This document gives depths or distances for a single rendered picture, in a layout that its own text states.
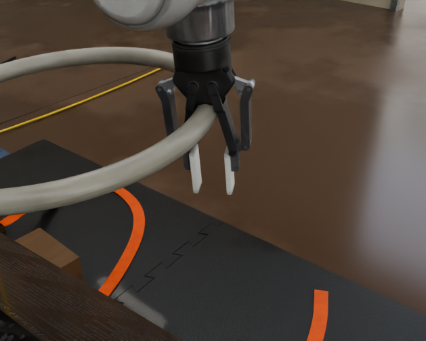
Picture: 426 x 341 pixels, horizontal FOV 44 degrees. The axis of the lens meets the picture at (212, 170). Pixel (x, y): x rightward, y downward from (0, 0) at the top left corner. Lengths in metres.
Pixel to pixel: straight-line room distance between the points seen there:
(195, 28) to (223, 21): 0.04
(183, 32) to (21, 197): 0.27
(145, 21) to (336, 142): 2.37
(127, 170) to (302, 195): 1.76
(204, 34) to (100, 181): 0.21
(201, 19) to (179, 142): 0.15
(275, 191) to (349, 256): 0.48
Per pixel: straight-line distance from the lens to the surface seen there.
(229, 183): 0.77
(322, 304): 1.81
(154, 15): 0.45
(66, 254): 1.85
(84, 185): 0.59
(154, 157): 0.62
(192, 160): 0.76
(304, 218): 2.19
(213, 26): 0.65
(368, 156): 2.68
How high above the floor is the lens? 1.30
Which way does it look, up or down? 32 degrees down
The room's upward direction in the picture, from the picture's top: straight up
